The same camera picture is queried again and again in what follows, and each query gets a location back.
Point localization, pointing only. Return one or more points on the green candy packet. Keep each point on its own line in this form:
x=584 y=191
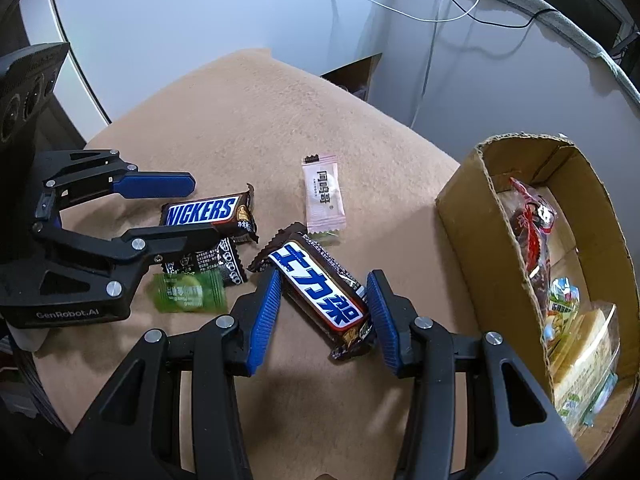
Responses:
x=185 y=292

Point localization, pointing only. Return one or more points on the grey windowsill cover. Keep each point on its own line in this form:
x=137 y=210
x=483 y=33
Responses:
x=550 y=10

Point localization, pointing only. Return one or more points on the cardboard box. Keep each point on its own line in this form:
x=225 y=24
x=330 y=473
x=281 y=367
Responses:
x=480 y=240

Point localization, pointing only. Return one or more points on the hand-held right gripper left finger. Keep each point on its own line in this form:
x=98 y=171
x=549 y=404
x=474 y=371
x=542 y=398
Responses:
x=262 y=320

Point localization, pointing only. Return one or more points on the round jelly cup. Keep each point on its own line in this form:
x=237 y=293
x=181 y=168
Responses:
x=562 y=300

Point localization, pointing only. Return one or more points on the brown chocolate bar blue lettering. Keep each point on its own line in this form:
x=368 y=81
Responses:
x=200 y=210

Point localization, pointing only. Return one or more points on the brown chocolate bar white label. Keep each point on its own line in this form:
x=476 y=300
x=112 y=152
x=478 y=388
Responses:
x=320 y=290

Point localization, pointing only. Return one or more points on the clear packet with red ends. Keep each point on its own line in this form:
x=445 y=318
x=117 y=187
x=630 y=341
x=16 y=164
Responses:
x=537 y=270
x=532 y=215

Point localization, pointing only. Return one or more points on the pink candy packet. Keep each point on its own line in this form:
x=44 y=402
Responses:
x=322 y=190

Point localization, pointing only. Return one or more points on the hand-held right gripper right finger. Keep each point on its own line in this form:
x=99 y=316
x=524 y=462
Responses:
x=382 y=320

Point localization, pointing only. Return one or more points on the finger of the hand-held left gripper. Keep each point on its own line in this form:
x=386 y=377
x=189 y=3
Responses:
x=155 y=185
x=170 y=240

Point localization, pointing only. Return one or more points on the yellow cracker packet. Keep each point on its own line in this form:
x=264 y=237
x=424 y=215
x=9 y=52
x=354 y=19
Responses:
x=585 y=360

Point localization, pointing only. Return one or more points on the black and white snack packet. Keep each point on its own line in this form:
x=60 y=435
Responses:
x=227 y=264

